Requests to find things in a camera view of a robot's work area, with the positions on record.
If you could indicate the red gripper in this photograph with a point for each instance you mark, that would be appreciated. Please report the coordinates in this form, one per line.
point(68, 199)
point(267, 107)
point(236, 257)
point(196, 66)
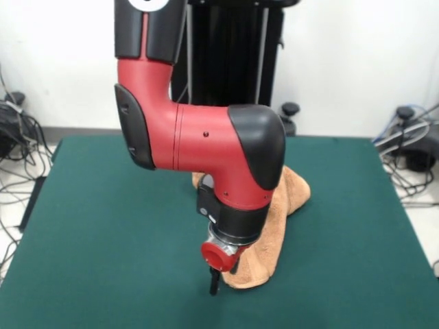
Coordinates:
point(216, 257)

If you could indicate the tan terry towel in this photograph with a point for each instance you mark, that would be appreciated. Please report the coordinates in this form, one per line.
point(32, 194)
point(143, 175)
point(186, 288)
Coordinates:
point(278, 219)

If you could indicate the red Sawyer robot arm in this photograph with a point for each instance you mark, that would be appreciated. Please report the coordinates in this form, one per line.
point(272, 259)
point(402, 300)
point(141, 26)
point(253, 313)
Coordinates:
point(205, 137)

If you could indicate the dark green table cloth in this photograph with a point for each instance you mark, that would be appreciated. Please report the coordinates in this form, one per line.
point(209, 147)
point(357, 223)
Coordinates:
point(103, 205)

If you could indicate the black round knob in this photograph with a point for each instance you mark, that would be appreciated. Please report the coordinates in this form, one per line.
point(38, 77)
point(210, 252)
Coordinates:
point(404, 112)
point(291, 109)
point(14, 97)

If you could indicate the dark grey stand base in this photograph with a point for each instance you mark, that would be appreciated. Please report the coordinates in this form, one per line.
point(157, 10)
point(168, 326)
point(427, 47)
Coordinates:
point(418, 154)
point(5, 137)

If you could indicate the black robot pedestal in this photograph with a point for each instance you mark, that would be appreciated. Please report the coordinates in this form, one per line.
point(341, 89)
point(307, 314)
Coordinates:
point(233, 51)

